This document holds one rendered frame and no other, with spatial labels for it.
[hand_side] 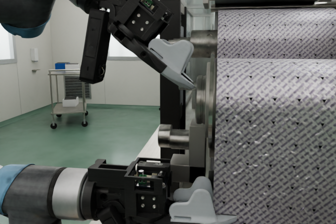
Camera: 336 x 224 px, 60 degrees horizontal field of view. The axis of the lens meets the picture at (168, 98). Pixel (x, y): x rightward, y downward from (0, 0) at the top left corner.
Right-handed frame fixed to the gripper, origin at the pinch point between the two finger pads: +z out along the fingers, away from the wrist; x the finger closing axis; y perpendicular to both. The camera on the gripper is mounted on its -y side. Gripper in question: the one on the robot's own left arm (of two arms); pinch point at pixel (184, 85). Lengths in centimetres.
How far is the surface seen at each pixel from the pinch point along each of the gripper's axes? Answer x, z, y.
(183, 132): 2.5, 5.0, -6.7
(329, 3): 33.1, 13.7, 32.0
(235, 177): -6.4, 13.4, -4.0
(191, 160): 0.9, 9.0, -9.0
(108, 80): 550, -128, -193
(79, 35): 550, -236, -159
